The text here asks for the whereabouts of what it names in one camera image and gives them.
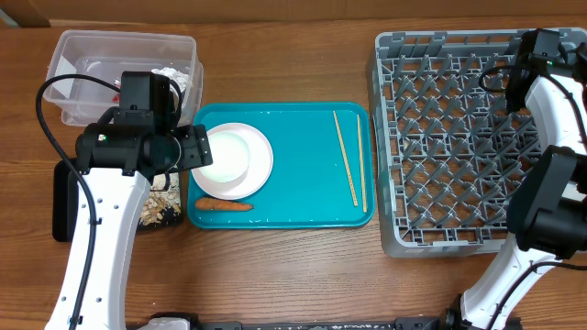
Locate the orange carrot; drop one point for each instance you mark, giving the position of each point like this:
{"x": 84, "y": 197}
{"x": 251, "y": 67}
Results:
{"x": 213, "y": 204}

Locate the cream bowl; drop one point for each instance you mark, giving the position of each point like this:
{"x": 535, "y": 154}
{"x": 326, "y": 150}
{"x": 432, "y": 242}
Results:
{"x": 230, "y": 155}

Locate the wooden chopstick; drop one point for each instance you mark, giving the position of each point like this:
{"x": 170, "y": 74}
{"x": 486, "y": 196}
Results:
{"x": 362, "y": 171}
{"x": 345, "y": 160}

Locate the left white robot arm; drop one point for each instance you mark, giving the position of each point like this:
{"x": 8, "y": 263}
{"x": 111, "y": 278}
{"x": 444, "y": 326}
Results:
{"x": 114, "y": 170}

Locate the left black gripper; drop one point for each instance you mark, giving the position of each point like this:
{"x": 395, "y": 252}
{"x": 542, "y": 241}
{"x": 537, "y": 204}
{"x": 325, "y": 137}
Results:
{"x": 195, "y": 144}

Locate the teal serving tray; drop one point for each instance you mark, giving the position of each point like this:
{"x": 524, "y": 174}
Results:
{"x": 308, "y": 186}

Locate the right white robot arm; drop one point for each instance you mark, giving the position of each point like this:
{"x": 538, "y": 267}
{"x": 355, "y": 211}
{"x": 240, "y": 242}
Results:
{"x": 546, "y": 216}

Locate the black waste tray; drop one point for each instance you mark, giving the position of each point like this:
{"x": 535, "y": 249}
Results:
{"x": 65, "y": 203}

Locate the white tissue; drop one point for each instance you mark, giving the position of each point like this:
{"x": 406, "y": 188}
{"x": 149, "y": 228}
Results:
{"x": 179, "y": 77}

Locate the food scraps and rice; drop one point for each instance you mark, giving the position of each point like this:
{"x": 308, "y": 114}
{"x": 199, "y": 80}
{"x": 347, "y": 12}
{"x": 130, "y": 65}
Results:
{"x": 163, "y": 206}

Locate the right wooden chopstick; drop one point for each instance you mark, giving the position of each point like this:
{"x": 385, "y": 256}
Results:
{"x": 362, "y": 171}

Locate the left wooden chopstick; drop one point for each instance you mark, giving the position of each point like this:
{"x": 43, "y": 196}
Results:
{"x": 345, "y": 160}

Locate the grey dishwasher rack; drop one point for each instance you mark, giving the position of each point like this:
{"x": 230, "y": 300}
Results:
{"x": 450, "y": 155}

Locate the clear plastic bin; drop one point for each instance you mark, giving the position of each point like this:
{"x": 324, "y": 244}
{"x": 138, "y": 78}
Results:
{"x": 105, "y": 55}

